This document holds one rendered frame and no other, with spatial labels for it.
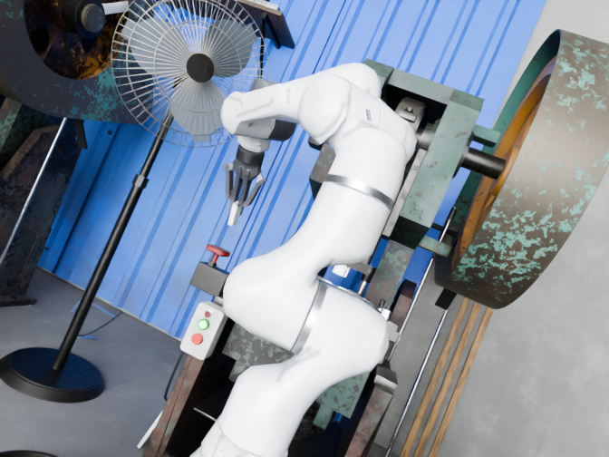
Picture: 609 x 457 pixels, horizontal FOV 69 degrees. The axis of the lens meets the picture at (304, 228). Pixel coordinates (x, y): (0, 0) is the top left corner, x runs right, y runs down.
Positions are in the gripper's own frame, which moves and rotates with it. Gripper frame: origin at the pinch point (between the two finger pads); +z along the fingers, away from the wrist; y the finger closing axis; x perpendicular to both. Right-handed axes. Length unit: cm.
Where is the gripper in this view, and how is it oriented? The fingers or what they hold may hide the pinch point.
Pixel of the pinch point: (235, 213)
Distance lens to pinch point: 130.0
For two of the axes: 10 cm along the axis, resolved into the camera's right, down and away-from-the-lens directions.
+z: -2.9, 8.6, 4.1
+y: 8.9, 4.0, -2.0
